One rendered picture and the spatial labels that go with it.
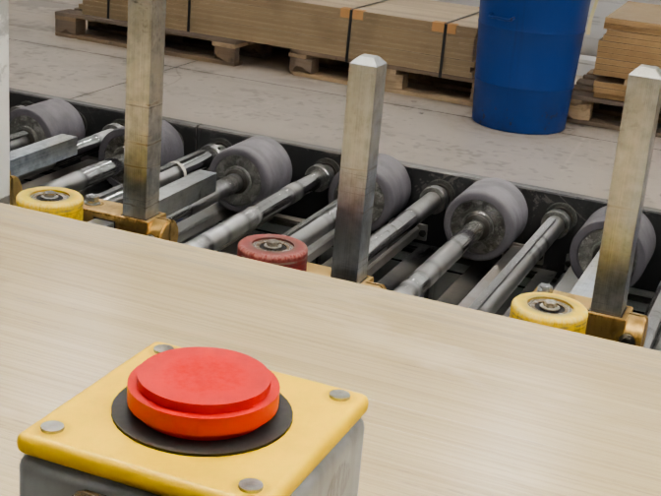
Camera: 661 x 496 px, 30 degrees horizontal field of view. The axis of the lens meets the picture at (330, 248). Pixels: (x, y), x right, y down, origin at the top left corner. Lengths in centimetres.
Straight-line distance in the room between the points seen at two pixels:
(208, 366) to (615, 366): 90
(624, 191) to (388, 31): 518
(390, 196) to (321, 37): 479
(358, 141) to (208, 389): 116
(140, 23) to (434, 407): 71
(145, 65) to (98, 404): 126
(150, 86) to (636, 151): 61
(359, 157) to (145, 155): 30
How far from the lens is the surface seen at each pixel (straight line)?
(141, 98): 159
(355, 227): 150
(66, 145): 198
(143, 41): 158
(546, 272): 198
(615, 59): 625
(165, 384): 32
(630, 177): 139
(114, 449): 31
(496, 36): 592
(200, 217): 200
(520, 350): 120
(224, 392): 32
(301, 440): 32
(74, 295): 125
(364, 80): 145
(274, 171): 200
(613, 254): 142
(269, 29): 683
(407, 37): 650
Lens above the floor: 137
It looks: 19 degrees down
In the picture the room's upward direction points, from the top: 5 degrees clockwise
